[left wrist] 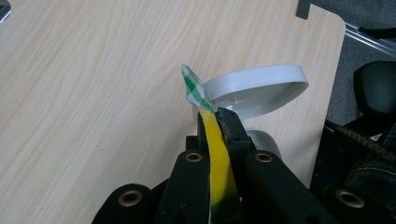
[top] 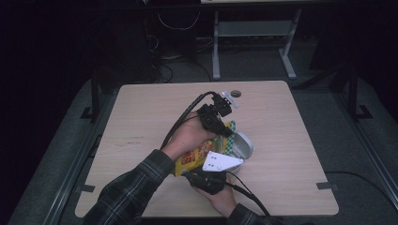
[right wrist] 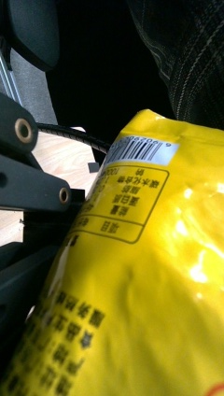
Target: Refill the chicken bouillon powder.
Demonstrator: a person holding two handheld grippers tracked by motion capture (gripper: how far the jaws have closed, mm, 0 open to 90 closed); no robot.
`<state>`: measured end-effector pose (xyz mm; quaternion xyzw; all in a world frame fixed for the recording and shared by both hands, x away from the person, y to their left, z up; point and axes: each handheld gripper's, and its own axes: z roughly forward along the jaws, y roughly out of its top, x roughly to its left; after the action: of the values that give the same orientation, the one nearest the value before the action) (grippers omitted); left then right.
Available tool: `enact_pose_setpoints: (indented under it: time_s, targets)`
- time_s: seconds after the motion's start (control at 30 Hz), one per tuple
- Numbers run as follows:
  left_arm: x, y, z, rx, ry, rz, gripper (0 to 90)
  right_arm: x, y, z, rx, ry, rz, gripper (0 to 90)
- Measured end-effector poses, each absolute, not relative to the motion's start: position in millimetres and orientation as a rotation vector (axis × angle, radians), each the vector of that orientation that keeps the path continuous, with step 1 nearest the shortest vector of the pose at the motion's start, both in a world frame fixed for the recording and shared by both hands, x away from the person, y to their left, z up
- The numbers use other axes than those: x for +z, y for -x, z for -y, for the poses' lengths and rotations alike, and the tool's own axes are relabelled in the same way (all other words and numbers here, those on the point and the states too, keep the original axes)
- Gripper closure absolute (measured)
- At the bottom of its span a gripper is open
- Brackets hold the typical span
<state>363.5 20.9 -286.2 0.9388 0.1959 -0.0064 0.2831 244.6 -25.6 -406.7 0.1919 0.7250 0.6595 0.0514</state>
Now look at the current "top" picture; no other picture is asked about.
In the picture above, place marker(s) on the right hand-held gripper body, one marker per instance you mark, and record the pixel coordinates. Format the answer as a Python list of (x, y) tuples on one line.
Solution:
[(209, 179)]

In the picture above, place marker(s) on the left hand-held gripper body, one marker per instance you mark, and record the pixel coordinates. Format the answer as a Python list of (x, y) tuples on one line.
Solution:
[(212, 114)]

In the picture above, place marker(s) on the yellow green spouted refill pouch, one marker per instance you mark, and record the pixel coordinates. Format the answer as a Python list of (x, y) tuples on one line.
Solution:
[(194, 157)]

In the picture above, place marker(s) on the white lidded plastic container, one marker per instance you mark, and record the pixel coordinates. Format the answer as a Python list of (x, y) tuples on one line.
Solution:
[(244, 146)]

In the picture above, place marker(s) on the person's right hand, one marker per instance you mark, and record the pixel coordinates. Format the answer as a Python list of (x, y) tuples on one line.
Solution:
[(223, 201)]

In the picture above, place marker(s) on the person's left hand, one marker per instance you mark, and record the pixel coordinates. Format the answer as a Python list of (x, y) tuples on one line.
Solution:
[(187, 137)]

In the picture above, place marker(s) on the grey tape strip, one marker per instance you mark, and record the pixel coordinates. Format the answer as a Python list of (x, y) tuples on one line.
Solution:
[(86, 188), (327, 186)]

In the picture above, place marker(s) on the black metal stand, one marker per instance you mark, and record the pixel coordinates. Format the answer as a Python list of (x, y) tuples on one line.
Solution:
[(94, 97), (353, 93)]

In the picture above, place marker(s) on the white metal desk frame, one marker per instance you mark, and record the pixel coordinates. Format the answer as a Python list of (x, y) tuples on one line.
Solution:
[(255, 28)]

